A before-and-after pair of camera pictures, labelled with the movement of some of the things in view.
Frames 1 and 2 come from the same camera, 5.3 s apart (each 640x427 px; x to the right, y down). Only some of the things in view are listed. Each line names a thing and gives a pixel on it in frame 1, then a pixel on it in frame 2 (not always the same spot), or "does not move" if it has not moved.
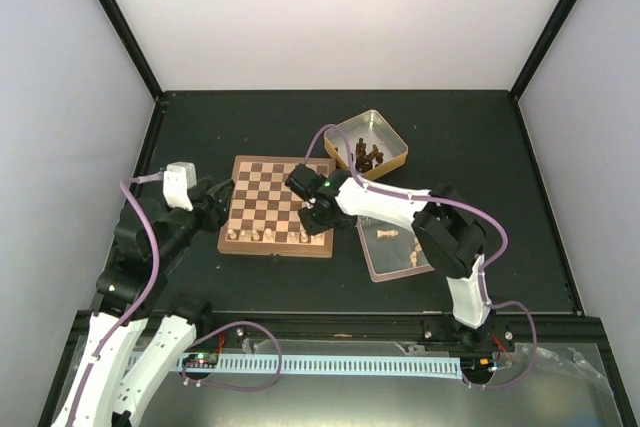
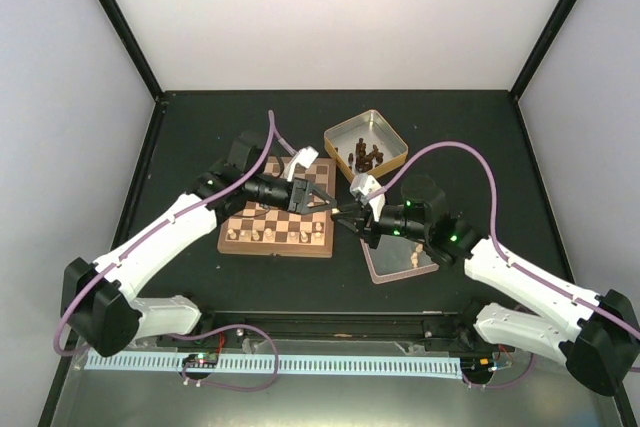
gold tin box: x=375 y=145 does not move
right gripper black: x=314 y=228 to x=363 y=219
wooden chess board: x=265 y=219 does not move
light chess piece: x=268 y=235 does not move
